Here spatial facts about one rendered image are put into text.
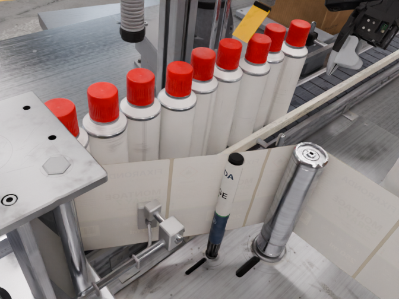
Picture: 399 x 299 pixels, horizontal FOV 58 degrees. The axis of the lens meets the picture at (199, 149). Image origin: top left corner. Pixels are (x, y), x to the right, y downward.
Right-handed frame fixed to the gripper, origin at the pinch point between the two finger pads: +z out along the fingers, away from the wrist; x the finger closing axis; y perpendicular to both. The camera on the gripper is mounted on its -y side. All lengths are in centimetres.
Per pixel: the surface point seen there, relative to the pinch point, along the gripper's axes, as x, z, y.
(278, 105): -18.8, 10.3, 2.7
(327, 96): -4.3, 5.1, 4.8
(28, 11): 72, 67, -259
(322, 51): -1.3, -2.3, -2.7
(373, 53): 27.8, -9.7, -1.6
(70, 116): -59, 17, 2
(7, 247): -57, 39, -2
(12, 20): 57, 75, -250
